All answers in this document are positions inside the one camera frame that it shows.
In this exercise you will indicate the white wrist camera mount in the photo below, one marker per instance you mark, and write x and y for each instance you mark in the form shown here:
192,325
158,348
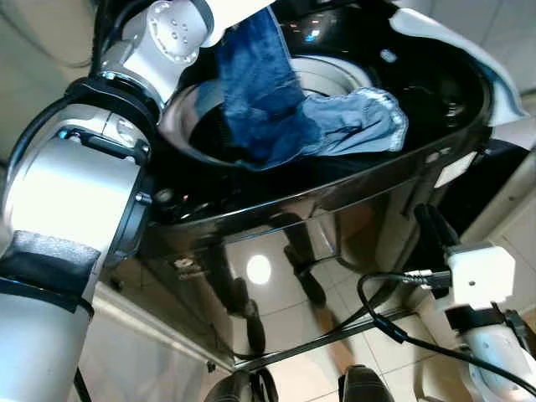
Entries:
239,12
481,276

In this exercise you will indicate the black top-load washing machine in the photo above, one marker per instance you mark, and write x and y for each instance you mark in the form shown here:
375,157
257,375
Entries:
352,209

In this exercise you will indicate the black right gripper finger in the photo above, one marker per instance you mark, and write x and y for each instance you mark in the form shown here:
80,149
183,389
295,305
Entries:
425,228
442,228

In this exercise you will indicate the white cloth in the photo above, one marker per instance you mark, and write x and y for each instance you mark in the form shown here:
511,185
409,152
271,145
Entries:
494,75

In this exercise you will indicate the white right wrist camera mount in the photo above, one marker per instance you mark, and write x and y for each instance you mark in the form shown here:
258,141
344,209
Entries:
481,276

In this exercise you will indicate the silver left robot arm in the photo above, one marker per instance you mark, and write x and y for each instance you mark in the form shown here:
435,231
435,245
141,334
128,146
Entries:
67,193

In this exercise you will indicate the blue denim jeans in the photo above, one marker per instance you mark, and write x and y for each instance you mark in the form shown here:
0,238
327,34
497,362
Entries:
268,100

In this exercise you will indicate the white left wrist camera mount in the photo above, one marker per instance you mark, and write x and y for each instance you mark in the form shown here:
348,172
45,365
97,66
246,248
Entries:
239,12

